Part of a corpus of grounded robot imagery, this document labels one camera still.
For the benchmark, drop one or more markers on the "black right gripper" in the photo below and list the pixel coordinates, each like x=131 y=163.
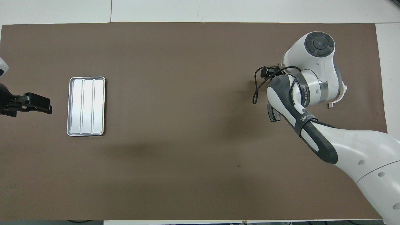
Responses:
x=270 y=71

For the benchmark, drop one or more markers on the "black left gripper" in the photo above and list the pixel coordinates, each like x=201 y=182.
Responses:
x=7 y=103

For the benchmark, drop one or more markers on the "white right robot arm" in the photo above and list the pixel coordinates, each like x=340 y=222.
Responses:
x=359 y=156

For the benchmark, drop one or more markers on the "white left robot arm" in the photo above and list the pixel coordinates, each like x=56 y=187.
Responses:
x=2 y=67

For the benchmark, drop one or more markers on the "silver metal tray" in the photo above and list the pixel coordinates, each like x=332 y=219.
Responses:
x=86 y=106

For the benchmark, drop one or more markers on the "rectangular dark brake pad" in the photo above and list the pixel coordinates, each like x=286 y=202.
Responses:
x=273 y=115

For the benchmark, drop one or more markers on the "brown table mat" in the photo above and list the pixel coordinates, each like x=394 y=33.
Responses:
x=187 y=93

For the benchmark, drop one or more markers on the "white semicircular plastic bracket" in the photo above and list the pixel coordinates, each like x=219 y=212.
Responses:
x=335 y=102

